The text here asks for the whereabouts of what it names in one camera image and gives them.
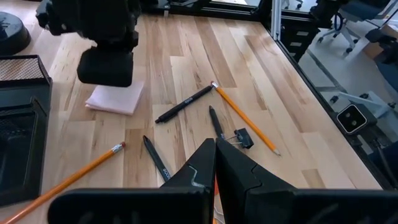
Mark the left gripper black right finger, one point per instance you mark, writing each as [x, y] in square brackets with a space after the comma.
[233, 174]

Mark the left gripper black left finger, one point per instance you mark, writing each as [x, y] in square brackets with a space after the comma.
[199, 168]

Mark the pink sticky note pad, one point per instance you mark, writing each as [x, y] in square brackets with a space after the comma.
[116, 99]

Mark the black binder clip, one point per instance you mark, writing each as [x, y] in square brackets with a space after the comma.
[244, 138]

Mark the black ballpoint pen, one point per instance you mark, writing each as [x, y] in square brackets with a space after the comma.
[157, 158]
[185, 103]
[216, 123]

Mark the yellow wooden pencil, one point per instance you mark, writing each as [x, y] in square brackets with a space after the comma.
[245, 118]
[68, 180]

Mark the black mesh desk organizer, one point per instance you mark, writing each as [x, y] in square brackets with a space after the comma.
[21, 149]

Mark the silver aluminium extrusion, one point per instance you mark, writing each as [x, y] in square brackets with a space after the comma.
[275, 18]

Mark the black table-level camera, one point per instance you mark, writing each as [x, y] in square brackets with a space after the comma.
[353, 119]

